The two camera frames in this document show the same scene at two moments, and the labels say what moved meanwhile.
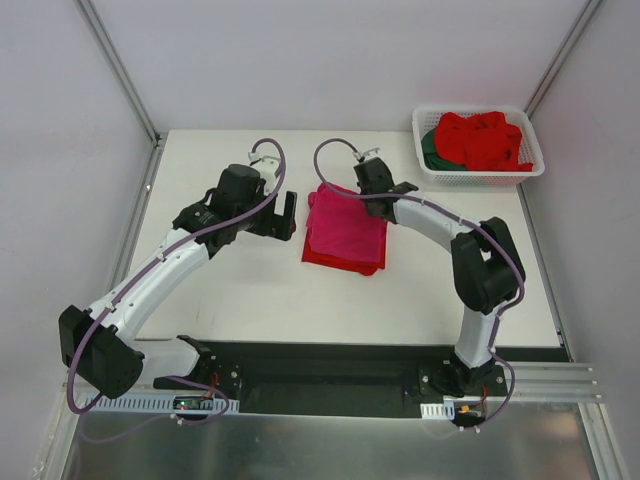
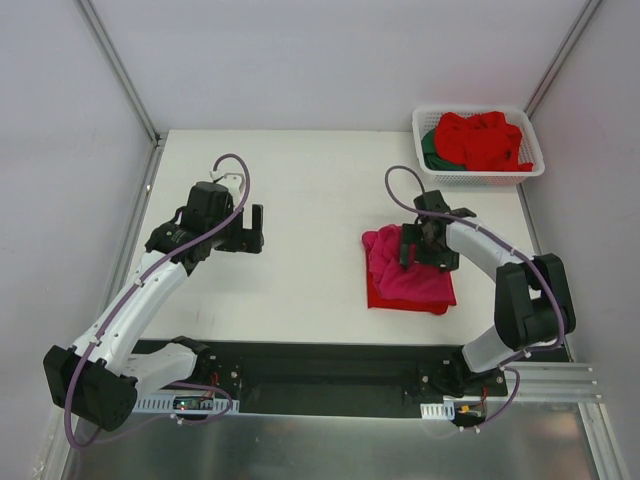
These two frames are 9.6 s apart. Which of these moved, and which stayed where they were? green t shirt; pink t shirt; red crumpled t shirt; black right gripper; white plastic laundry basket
Moved: pink t shirt; black right gripper
Stayed: white plastic laundry basket; red crumpled t shirt; green t shirt
